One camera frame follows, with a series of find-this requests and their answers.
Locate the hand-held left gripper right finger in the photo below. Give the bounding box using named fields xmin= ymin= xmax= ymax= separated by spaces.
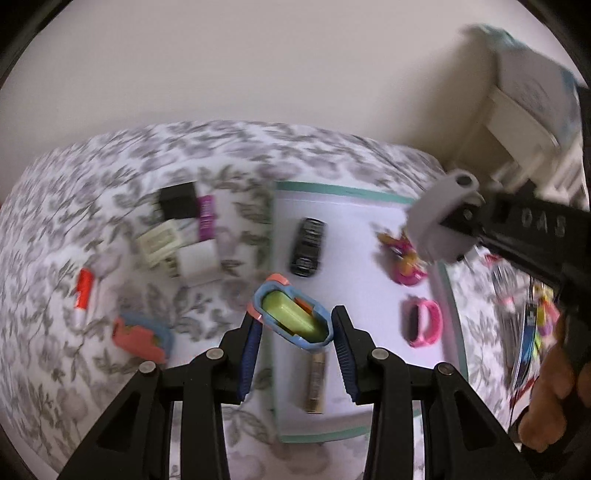
xmin=331 ymin=305 xmax=539 ymax=480

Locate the black cube box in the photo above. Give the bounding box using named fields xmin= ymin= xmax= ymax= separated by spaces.
xmin=156 ymin=181 xmax=200 ymax=221

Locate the gold metal rectangular module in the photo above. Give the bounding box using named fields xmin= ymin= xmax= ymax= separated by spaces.
xmin=302 ymin=352 xmax=328 ymax=413

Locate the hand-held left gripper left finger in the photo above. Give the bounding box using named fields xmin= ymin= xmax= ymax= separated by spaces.
xmin=58 ymin=316 xmax=263 ymax=480

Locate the person's right hand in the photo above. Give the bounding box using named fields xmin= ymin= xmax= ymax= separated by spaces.
xmin=510 ymin=314 xmax=578 ymax=455

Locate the clear pouch with pens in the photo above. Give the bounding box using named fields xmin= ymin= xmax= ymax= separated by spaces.
xmin=482 ymin=251 xmax=561 ymax=407

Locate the white gift bag teal handle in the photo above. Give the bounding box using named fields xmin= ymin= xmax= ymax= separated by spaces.
xmin=462 ymin=23 xmax=585 ymax=148

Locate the white charger cube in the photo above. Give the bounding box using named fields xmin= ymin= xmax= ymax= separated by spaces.
xmin=173 ymin=242 xmax=222 ymax=286

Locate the orange white small bottle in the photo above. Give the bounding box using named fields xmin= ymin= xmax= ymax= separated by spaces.
xmin=74 ymin=268 xmax=95 ymax=326

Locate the orange toy gun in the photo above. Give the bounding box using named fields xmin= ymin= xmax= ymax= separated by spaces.
xmin=112 ymin=313 xmax=175 ymax=364

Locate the blue toy magazine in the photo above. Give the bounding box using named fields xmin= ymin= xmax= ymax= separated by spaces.
xmin=248 ymin=273 xmax=334 ymax=352

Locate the pink watch band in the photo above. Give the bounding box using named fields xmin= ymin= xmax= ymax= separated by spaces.
xmin=401 ymin=296 xmax=445 ymax=348

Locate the black toy car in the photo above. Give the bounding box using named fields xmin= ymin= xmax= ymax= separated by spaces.
xmin=288 ymin=218 xmax=327 ymax=278

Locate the purple lighter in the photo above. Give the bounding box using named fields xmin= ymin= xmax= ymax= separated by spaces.
xmin=196 ymin=195 xmax=218 ymax=241

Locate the floral blanket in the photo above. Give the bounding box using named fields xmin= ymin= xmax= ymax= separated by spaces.
xmin=0 ymin=121 xmax=522 ymax=480

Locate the pink yellow toy dog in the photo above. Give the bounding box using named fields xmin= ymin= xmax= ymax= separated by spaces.
xmin=376 ymin=229 xmax=428 ymax=285

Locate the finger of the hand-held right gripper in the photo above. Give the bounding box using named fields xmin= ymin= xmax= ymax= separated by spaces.
xmin=436 ymin=194 xmax=490 ymax=261

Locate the cream plug adapter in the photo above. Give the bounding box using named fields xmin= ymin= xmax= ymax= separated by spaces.
xmin=136 ymin=219 xmax=185 ymax=268

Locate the teal-edged white box tray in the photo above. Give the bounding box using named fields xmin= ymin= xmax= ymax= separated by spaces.
xmin=272 ymin=181 xmax=469 ymax=445

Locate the cream shelf unit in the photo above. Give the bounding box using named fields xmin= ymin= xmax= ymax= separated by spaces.
xmin=443 ymin=85 xmax=587 ymax=204

